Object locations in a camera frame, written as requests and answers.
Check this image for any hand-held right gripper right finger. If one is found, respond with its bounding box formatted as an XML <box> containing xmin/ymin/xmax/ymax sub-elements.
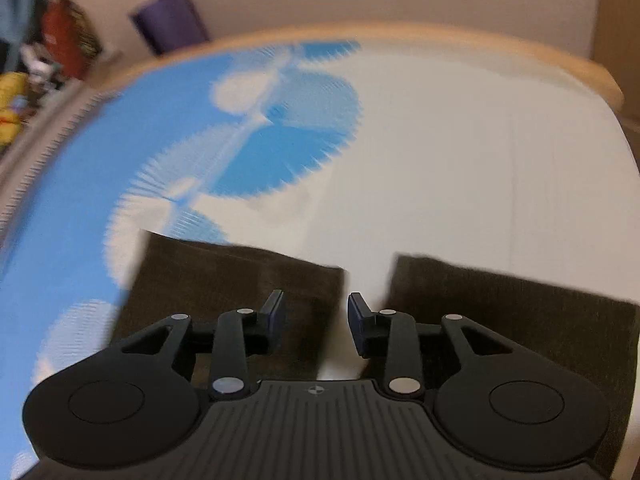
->
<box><xmin>347</xmin><ymin>292</ymin><xmax>517</xmax><ymax>401</ymax></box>

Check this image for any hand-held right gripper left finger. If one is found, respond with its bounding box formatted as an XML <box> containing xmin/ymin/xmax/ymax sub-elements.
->
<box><xmin>121</xmin><ymin>290</ymin><xmax>286</xmax><ymax>401</ymax></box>

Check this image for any brown ribbed towel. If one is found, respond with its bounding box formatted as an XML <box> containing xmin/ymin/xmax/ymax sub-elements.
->
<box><xmin>112</xmin><ymin>230</ymin><xmax>640</xmax><ymax>477</ymax></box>

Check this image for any blue white printed mat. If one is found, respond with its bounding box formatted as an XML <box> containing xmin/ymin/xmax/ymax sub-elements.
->
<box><xmin>0</xmin><ymin>39</ymin><xmax>640</xmax><ymax>480</ymax></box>

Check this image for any tan wooden bed edge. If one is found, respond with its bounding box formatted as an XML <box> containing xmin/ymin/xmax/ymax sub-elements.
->
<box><xmin>75</xmin><ymin>21</ymin><xmax>624</xmax><ymax>107</ymax></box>

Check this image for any purple box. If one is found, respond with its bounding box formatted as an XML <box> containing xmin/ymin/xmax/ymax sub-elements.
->
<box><xmin>129</xmin><ymin>0</ymin><xmax>211</xmax><ymax>57</ymax></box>

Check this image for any small white grey clutter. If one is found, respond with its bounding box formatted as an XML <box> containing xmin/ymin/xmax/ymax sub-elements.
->
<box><xmin>20</xmin><ymin>44</ymin><xmax>67</xmax><ymax>93</ymax></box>

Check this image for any yellow soft toy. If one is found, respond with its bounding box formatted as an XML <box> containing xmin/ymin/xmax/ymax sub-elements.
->
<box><xmin>0</xmin><ymin>72</ymin><xmax>32</xmax><ymax>148</ymax></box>

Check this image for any red brown bag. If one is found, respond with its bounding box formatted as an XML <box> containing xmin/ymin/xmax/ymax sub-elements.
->
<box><xmin>41</xmin><ymin>0</ymin><xmax>104</xmax><ymax>82</ymax></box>

